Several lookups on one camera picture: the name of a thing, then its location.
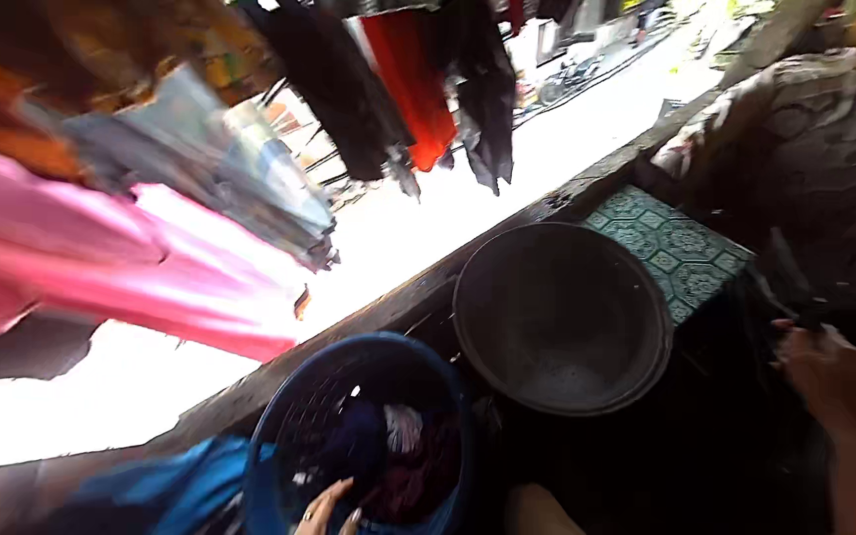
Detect person's right hand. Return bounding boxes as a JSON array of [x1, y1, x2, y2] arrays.
[[771, 319, 856, 441]]

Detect person's left hand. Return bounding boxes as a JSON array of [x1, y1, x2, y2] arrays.
[[294, 477, 363, 535]]

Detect grey blade with dark handle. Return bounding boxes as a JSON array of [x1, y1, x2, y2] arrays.
[[768, 226, 829, 332]]

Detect pile of dark clothes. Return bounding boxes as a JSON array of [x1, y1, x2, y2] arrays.
[[279, 398, 463, 530]]

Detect blue plastic laundry basket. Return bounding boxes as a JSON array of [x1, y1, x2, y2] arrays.
[[242, 331, 474, 535]]

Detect blue cloth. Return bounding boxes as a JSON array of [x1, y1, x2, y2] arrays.
[[71, 434, 277, 535]]

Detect green patterned tile sheet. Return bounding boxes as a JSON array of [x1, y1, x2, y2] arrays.
[[583, 185, 756, 328]]

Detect rumpled grey-brown covering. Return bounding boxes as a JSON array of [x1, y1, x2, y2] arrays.
[[647, 48, 856, 317]]

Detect person's legs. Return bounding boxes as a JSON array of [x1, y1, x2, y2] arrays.
[[505, 483, 587, 535]]

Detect large round metal basin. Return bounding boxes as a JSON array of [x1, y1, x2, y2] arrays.
[[453, 222, 675, 417]]

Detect weathered wooden beam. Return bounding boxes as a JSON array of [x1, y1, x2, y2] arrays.
[[142, 0, 838, 456]]

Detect row of hanging clothes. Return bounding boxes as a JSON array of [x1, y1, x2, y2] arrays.
[[0, 0, 526, 383]]

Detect motorcycle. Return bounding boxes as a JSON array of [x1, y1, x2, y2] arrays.
[[538, 53, 606, 105]]

